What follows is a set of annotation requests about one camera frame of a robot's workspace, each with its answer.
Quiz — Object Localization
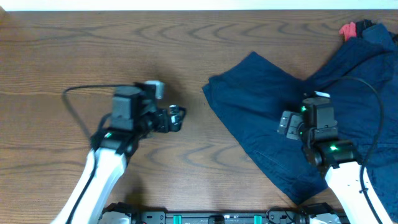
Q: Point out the navy blue shorts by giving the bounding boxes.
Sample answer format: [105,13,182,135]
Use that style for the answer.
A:
[202,52,327,204]

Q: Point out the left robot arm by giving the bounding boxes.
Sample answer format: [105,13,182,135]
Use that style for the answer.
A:
[53,80,186,223]

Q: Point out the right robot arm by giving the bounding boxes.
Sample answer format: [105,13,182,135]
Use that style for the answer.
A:
[278,96,392,223]

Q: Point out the navy blue clothes pile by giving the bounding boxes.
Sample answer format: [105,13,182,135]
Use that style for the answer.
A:
[305,24,397,221]

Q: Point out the red garment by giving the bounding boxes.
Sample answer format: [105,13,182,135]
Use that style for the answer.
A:
[339,22,357,42]

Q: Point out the black garment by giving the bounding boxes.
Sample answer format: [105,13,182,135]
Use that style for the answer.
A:
[355,19,376,38]

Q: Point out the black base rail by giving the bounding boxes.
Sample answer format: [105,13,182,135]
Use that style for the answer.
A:
[98,202,349,224]

